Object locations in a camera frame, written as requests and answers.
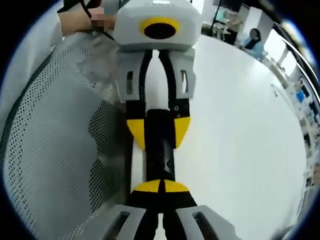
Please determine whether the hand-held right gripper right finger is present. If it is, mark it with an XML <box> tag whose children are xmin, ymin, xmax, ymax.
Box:
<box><xmin>162</xmin><ymin>180</ymin><xmax>243</xmax><ymax>240</ymax></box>

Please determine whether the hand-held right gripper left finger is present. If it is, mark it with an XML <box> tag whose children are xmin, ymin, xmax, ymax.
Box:
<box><xmin>106</xmin><ymin>178</ymin><xmax>165</xmax><ymax>240</ymax></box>

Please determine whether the black remote control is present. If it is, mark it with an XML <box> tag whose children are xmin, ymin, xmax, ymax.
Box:
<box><xmin>144</xmin><ymin>108</ymin><xmax>176</xmax><ymax>183</ymax></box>

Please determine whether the person's left hand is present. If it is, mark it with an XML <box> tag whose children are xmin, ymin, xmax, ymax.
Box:
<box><xmin>102</xmin><ymin>12</ymin><xmax>118</xmax><ymax>35</ymax></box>

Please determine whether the black tripod stand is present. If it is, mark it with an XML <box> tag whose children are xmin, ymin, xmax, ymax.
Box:
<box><xmin>211</xmin><ymin>0</ymin><xmax>224</xmax><ymax>28</ymax></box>

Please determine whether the white mesh laundry basket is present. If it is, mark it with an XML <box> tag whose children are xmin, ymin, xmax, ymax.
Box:
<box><xmin>0</xmin><ymin>34</ymin><xmax>133</xmax><ymax>240</ymax></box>

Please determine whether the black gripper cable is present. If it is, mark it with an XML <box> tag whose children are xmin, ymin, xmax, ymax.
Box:
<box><xmin>81</xmin><ymin>0</ymin><xmax>116</xmax><ymax>43</ymax></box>

